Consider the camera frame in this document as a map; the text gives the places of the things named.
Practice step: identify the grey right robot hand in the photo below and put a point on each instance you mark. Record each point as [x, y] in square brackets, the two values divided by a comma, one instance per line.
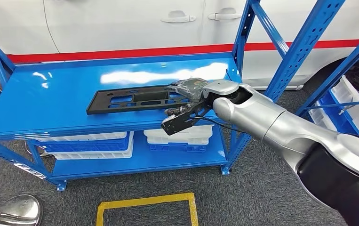
[193, 89]

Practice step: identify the black plastic plate holder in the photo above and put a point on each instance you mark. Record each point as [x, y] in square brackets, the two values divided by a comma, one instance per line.
[120, 99]

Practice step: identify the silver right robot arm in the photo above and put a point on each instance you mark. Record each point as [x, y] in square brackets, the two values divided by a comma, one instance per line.
[285, 131]

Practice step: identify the blue metal shelf rack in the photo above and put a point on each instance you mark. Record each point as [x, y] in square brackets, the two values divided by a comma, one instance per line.
[347, 65]
[57, 99]

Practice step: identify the blue plastic crate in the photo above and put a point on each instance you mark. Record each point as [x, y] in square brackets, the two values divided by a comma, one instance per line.
[85, 146]
[176, 148]

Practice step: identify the white car with red stripe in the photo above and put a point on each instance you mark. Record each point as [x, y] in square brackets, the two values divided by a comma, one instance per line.
[120, 25]

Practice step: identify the yellow tape square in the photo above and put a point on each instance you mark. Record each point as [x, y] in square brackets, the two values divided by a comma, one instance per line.
[193, 209]

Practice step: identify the white plastic bin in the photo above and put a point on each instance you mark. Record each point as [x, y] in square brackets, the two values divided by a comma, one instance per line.
[357, 112]
[318, 117]

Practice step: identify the blue plastic bin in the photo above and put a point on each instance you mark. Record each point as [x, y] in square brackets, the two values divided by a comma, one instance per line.
[332, 115]

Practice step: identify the chrome stanchion base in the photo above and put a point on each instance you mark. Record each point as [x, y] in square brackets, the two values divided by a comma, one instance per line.
[42, 153]

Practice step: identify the chrome stanchion post with base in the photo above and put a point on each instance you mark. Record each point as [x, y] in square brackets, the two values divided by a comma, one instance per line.
[20, 209]

